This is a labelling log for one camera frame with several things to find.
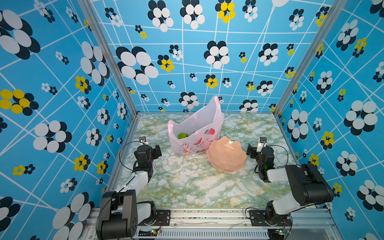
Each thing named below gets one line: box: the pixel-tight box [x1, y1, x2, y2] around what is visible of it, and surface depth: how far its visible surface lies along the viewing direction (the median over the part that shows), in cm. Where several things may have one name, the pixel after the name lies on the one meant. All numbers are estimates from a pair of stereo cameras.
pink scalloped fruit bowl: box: [206, 136, 247, 173], surface depth 96 cm
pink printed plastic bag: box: [168, 96, 225, 156], surface depth 83 cm
